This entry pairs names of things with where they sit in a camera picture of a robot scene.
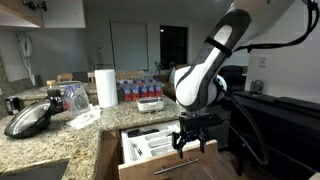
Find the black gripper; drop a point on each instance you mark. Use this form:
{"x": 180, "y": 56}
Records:
{"x": 194, "y": 128}

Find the wooden kitchen drawer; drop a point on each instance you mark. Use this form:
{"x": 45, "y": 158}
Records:
{"x": 169, "y": 165}

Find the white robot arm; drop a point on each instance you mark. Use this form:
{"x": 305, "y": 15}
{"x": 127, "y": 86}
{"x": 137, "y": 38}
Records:
{"x": 194, "y": 85}

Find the white cutlery tray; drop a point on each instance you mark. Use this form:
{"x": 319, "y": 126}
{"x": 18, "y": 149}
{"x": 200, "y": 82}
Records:
{"x": 149, "y": 145}

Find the black knife in tray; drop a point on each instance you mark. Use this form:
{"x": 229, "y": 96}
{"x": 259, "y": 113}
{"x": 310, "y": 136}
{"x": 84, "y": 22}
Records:
{"x": 138, "y": 132}

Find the pack of water bottles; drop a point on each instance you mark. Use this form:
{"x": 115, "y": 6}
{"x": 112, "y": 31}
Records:
{"x": 131, "y": 90}

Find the wooden chair back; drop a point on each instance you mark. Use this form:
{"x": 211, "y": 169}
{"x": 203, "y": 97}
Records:
{"x": 89, "y": 77}

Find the white paper towel roll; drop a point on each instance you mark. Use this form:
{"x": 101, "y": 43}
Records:
{"x": 106, "y": 87}

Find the clear plastic bag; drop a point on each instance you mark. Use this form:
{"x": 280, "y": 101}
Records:
{"x": 75, "y": 99}

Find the black pan lid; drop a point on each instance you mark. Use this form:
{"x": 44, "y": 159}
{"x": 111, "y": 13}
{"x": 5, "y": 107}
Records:
{"x": 31, "y": 120}

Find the wooden upper cabinets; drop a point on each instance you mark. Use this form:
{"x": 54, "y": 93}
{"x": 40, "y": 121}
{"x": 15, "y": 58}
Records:
{"x": 22, "y": 13}

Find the white board on wall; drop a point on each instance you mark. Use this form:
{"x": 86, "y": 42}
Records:
{"x": 130, "y": 48}

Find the wall telephone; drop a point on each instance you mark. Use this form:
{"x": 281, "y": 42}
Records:
{"x": 24, "y": 43}

